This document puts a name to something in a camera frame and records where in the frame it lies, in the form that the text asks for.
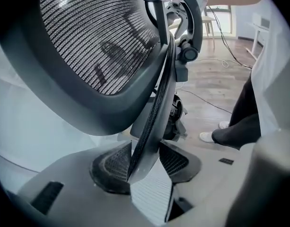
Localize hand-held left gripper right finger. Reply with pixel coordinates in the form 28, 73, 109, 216
158, 140, 255, 227

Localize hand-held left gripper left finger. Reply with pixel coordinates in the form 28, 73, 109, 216
17, 140, 167, 227

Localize dark-framed window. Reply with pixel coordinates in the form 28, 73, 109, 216
205, 5, 232, 35

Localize black trousers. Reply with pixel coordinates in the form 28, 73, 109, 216
211, 74, 263, 151

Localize white standing desk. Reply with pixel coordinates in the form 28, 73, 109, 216
244, 22, 271, 61

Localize white box device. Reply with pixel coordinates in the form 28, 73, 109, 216
252, 12, 271, 29

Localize person in white coat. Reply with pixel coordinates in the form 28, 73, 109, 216
250, 0, 290, 138

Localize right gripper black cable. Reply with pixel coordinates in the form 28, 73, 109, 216
207, 5, 254, 70

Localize white floor cable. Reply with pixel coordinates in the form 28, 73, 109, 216
194, 57, 238, 69

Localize black power cable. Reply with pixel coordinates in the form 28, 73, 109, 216
180, 88, 233, 115

